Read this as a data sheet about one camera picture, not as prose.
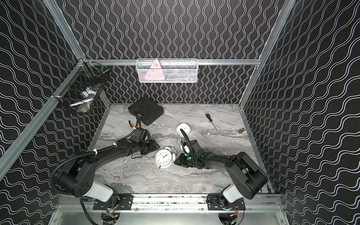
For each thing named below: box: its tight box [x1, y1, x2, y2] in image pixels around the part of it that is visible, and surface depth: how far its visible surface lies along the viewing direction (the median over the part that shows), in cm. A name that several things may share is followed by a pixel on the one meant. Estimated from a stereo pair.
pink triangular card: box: [144, 59, 165, 81], surface depth 92 cm
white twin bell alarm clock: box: [151, 146, 177, 170], surface depth 88 cm
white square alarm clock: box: [176, 122, 191, 136], surface depth 105 cm
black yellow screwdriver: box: [205, 112, 218, 131], surface depth 115 cm
